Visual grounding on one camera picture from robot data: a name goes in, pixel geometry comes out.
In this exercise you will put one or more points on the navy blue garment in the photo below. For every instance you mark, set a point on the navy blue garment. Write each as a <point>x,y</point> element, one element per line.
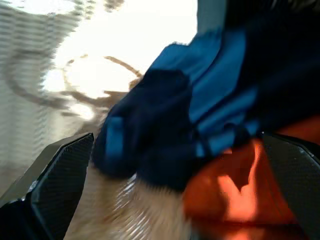
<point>175,112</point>

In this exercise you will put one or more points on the red garment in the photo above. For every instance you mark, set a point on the red garment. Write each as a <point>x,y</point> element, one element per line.
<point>237,200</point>

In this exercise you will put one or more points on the pale woven basket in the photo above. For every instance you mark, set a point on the pale woven basket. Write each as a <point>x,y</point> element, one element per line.
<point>30,75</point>

